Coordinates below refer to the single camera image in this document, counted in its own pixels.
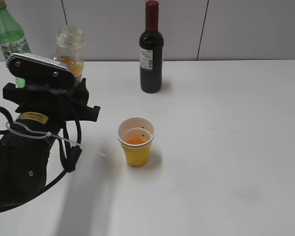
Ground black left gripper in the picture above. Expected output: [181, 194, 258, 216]
[2, 78, 100, 124]

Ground orange juice bottle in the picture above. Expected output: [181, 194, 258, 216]
[54, 25, 85, 87]

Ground yellow paper cup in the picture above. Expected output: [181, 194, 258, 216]
[118, 117, 155, 167]

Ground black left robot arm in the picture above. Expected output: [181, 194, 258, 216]
[0, 79, 100, 213]

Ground white zip tie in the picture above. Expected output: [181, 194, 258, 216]
[5, 121, 107, 158]

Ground dark red wine bottle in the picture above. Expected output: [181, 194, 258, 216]
[139, 0, 164, 93]

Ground green plastic soda bottle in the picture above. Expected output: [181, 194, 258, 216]
[0, 0, 31, 59]

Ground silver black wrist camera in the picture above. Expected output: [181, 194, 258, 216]
[6, 53, 75, 89]

